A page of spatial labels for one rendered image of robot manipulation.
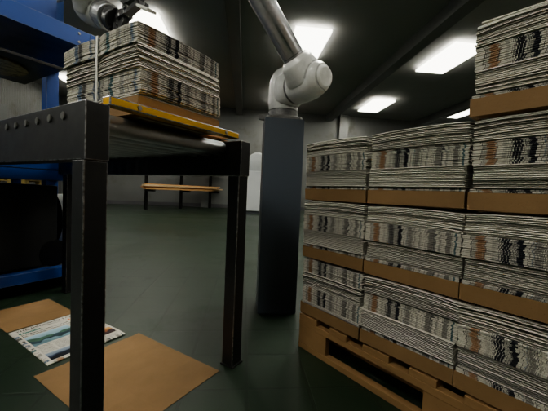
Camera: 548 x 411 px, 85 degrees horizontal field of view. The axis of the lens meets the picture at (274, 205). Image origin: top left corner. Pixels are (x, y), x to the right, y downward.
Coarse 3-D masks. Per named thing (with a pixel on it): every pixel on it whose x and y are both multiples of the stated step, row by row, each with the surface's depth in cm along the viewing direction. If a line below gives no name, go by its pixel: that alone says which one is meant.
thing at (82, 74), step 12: (72, 48) 89; (84, 48) 85; (72, 60) 89; (84, 60) 85; (72, 72) 90; (84, 72) 86; (72, 84) 90; (84, 84) 87; (72, 96) 91; (84, 96) 87
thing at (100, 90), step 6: (102, 36) 80; (102, 42) 80; (102, 48) 80; (102, 60) 81; (102, 66) 81; (102, 72) 81; (102, 78) 82; (102, 84) 82; (102, 90) 82; (102, 96) 82; (102, 102) 82
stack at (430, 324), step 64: (448, 128) 79; (512, 128) 69; (512, 192) 69; (384, 256) 94; (448, 256) 79; (512, 256) 68; (384, 320) 93; (448, 320) 80; (512, 320) 68; (448, 384) 91; (512, 384) 69
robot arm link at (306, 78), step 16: (256, 0) 123; (272, 0) 124; (272, 16) 126; (272, 32) 129; (288, 32) 130; (288, 48) 132; (288, 64) 135; (304, 64) 133; (320, 64) 132; (288, 80) 140; (304, 80) 134; (320, 80) 132; (288, 96) 148; (304, 96) 141
